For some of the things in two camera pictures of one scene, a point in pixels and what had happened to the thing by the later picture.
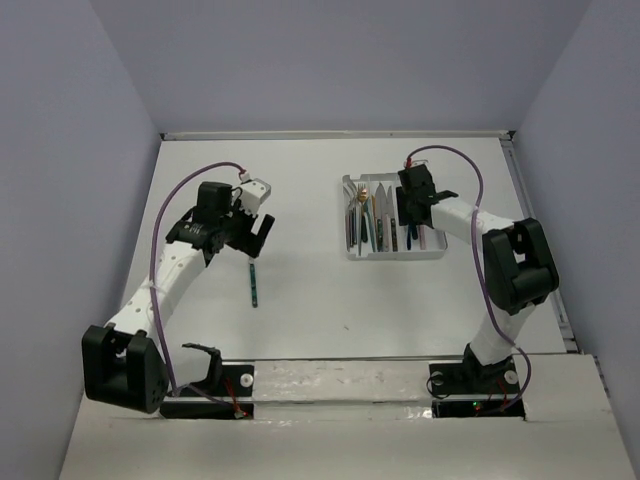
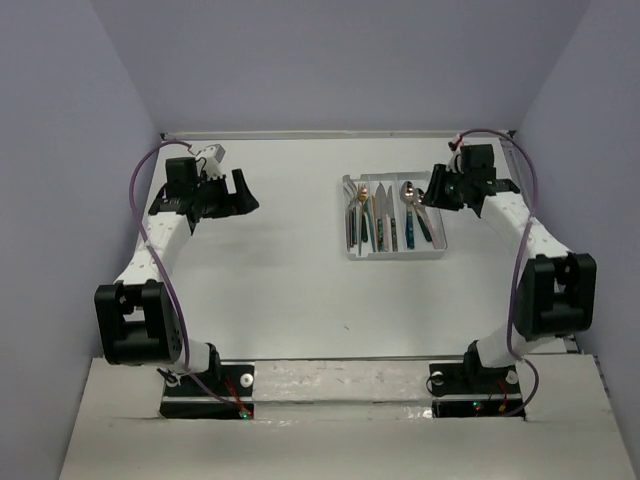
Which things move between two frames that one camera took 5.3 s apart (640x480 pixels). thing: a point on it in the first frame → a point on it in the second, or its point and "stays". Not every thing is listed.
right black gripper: [405, 217] → [434, 195]
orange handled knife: [375, 224] stays
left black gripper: [241, 244] → [238, 204]
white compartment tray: [370, 229] stays
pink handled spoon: [423, 237] → [435, 225]
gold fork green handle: [363, 195] stays
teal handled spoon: [251, 261] → [407, 193]
